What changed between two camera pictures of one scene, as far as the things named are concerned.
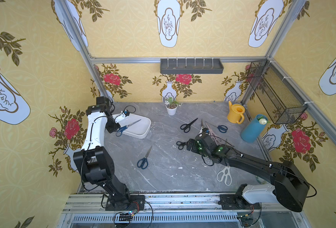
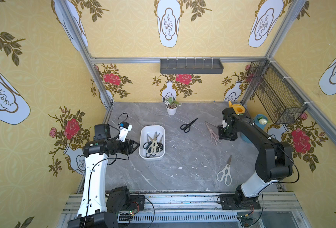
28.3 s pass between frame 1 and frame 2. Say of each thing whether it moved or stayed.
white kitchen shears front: stayed
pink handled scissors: stayed
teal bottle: stayed
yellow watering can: stayed
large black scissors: stayed
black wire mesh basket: stayed
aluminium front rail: stayed
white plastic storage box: moved
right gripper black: moved
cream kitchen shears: moved
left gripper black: moved
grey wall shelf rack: stayed
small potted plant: stayed
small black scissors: moved
